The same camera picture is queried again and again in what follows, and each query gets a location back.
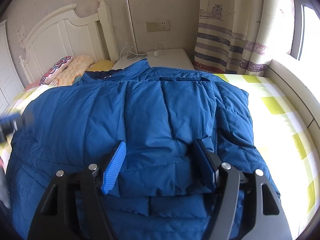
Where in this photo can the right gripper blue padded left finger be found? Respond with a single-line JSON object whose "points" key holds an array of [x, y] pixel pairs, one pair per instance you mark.
{"points": [[112, 166]]}

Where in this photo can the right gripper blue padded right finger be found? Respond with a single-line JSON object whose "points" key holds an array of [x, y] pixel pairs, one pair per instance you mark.
{"points": [[209, 163]]}

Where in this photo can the blue quilted puffer jacket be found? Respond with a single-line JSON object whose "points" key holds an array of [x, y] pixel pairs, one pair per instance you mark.
{"points": [[158, 112]]}

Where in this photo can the white wardrobe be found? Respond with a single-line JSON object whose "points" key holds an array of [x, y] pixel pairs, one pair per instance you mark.
{"points": [[10, 83]]}

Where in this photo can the colourful patterned pillow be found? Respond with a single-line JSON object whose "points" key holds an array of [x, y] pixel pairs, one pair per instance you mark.
{"points": [[56, 70]]}

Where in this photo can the yellow white checkered quilt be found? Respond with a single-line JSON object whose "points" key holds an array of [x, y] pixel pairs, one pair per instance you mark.
{"points": [[283, 141]]}

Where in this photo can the peach checkered pillow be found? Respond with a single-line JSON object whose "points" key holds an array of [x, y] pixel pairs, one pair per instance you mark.
{"points": [[73, 72]]}

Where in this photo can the yellow pillow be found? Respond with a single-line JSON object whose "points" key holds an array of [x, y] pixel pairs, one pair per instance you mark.
{"points": [[101, 66]]}

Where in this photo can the white wooden headboard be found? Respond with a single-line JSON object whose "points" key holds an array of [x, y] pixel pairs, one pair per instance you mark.
{"points": [[63, 33]]}

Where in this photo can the white bedside table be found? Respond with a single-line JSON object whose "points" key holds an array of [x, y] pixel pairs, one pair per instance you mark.
{"points": [[173, 58]]}

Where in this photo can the white slim desk lamp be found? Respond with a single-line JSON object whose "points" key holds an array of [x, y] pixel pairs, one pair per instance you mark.
{"points": [[132, 30]]}

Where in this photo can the patterned striped curtain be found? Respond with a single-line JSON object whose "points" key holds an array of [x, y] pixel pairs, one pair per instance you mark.
{"points": [[242, 36]]}

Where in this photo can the dark framed window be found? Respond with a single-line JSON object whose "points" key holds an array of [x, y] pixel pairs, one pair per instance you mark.
{"points": [[299, 25]]}

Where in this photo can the paper notice on wall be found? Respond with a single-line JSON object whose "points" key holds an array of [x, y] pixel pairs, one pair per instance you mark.
{"points": [[21, 37]]}

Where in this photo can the wall socket panel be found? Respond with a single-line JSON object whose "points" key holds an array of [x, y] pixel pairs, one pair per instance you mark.
{"points": [[154, 26]]}

